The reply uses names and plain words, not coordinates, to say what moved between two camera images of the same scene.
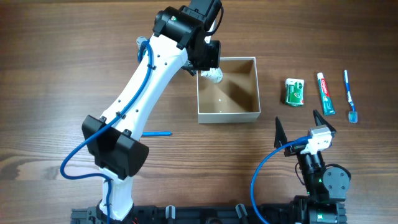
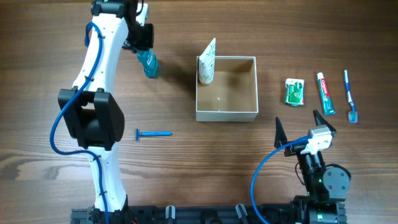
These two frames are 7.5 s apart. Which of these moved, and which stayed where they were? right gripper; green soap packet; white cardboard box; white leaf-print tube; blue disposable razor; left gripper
Moved: white leaf-print tube; left gripper
Stayed: green soap packet; blue disposable razor; right gripper; white cardboard box
